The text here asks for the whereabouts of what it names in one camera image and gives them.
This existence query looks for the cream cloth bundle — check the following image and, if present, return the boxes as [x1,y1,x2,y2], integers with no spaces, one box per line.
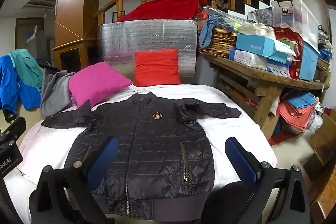
[238,22,276,39]

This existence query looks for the wooden column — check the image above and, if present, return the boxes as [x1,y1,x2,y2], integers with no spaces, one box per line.
[51,0,108,72]

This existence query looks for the blue cloth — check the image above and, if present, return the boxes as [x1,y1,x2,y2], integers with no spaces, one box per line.
[198,14,231,47]

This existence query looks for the white patterned tissue pack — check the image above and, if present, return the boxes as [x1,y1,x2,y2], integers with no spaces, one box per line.
[228,47,268,71]

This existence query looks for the white blanket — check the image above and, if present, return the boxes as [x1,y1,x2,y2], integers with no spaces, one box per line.
[5,82,278,224]

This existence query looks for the white plastic bag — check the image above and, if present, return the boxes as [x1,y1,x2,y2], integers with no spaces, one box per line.
[306,115,323,132]

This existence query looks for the wooden table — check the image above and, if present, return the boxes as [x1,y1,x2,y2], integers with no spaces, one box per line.
[202,52,331,139]

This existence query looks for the black puffer jacket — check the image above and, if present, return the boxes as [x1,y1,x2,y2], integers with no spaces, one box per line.
[41,91,242,220]

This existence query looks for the grey garment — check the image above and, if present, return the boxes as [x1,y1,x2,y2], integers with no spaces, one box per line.
[40,67,76,119]

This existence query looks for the stack of folded cloths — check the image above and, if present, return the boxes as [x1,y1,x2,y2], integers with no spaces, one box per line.
[278,91,318,134]

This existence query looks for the red gift bag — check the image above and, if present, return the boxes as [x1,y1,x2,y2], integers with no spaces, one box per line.
[272,26,303,79]

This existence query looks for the wicker basket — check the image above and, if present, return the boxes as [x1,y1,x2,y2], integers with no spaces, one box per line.
[198,27,238,58]

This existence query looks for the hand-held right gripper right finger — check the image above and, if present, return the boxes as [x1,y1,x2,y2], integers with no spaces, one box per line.
[225,137,311,224]

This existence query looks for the grey cabinet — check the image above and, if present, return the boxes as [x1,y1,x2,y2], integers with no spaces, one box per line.
[26,27,53,59]

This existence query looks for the clear plastic storage box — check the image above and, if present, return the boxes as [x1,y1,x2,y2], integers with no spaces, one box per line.
[271,0,319,43]

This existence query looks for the black dotted plastic bag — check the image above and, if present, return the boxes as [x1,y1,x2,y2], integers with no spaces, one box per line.
[248,9,273,28]

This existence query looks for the blue plastic bin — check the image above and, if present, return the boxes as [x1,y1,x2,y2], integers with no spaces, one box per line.
[299,36,321,81]

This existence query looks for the red blanket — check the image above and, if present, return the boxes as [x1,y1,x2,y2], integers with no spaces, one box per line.
[115,0,208,23]

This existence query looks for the teal jacket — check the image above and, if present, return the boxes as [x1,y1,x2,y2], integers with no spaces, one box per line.
[9,49,44,93]

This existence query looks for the pink pillow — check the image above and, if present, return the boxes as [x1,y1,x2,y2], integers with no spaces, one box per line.
[69,61,133,107]

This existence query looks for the dark navy garment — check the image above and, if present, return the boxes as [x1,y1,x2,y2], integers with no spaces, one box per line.
[37,59,59,75]

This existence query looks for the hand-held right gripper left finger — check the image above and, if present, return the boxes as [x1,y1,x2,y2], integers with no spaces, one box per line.
[35,136,118,224]

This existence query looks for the silver foil insulation panel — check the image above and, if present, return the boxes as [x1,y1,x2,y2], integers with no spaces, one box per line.
[97,19,198,83]

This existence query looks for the light blue cardboard box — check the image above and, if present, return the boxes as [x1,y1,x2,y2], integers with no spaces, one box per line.
[235,33,296,63]

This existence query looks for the blue jacket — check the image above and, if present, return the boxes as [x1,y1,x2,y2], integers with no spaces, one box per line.
[0,55,41,115]

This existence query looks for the red pillow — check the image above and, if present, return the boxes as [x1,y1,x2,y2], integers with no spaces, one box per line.
[134,49,181,87]

